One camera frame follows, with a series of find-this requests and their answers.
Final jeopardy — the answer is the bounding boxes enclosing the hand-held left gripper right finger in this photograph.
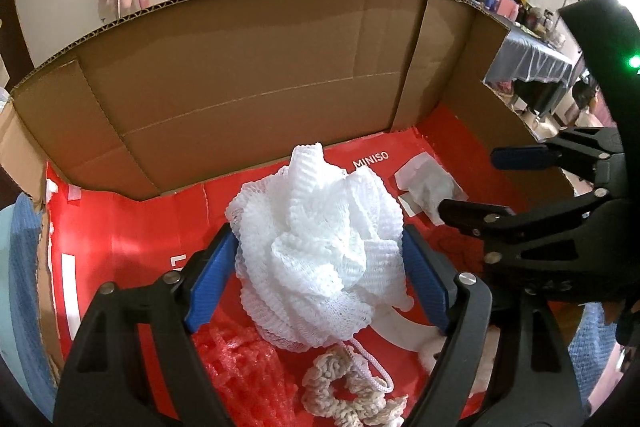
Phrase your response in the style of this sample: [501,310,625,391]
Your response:
[400,224,586,427]

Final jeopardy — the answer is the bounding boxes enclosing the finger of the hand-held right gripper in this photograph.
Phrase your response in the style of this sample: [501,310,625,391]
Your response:
[491,126,627,195]
[437,191,610,267]

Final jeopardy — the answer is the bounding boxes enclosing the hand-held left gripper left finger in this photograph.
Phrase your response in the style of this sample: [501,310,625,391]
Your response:
[52,227,241,427]

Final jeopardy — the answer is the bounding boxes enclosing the white packet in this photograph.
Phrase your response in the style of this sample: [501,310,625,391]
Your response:
[393,152,468,225]

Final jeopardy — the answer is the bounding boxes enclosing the white cloth strip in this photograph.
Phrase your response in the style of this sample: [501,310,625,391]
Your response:
[372,307,437,353]

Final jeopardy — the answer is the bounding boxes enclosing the white fluffy scrunchie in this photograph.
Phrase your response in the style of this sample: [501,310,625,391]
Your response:
[417,326,501,394]

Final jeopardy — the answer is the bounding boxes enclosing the red foam net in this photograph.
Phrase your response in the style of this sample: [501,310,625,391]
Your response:
[192,324,306,427]

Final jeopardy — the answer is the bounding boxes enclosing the white mesh bath sponge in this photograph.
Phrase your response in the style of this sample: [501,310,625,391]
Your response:
[225,143,415,393]

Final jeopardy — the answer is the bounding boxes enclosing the cream crochet scrunchie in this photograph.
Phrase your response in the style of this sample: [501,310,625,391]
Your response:
[300,347,410,427]

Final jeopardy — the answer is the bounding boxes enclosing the cardboard box with red lining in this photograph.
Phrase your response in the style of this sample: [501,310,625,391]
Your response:
[0,0,591,427]

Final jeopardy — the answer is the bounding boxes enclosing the table with grey cloth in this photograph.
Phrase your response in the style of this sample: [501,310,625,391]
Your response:
[482,24,583,118]

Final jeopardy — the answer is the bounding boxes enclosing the blue blanket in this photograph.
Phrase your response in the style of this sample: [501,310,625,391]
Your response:
[7,192,628,408]

